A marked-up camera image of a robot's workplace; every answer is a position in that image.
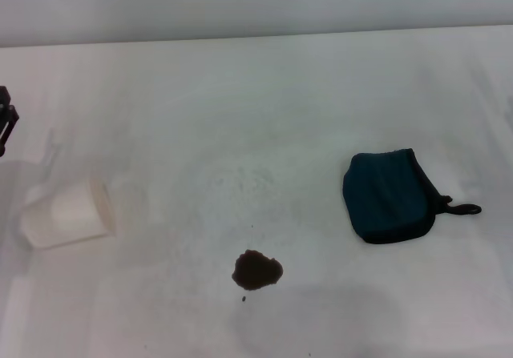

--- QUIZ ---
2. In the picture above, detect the black liquid stain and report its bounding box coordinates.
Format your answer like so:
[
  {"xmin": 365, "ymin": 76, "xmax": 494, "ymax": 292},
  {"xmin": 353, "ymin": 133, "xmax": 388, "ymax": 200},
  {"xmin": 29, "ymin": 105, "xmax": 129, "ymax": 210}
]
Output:
[{"xmin": 231, "ymin": 249, "xmax": 285, "ymax": 292}]

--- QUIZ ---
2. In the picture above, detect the blue rag with black loop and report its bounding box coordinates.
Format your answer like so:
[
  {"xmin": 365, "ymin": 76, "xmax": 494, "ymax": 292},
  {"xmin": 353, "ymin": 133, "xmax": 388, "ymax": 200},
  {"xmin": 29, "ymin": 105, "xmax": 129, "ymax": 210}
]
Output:
[{"xmin": 341, "ymin": 147, "xmax": 483, "ymax": 245}]

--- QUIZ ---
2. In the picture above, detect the white paper cup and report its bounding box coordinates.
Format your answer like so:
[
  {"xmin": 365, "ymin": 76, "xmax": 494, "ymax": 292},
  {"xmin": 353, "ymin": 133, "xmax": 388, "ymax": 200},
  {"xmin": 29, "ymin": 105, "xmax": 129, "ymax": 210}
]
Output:
[{"xmin": 19, "ymin": 175, "xmax": 118, "ymax": 251}]

